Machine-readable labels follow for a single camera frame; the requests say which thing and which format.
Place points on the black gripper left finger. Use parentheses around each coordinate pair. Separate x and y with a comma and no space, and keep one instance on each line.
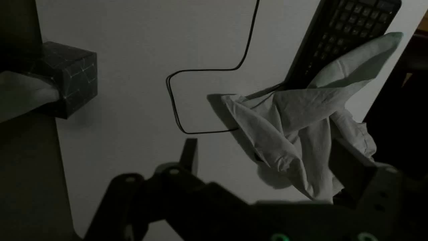
(188,156)

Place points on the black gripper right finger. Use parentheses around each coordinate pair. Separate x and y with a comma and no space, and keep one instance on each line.
(356,175)

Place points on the white cloth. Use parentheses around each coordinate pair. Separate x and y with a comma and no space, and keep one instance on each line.
(302,112)

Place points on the green lit bottle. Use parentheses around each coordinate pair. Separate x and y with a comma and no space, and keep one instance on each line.
(75,81)

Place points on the black keyboard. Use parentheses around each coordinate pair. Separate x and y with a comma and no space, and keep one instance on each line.
(347,22)

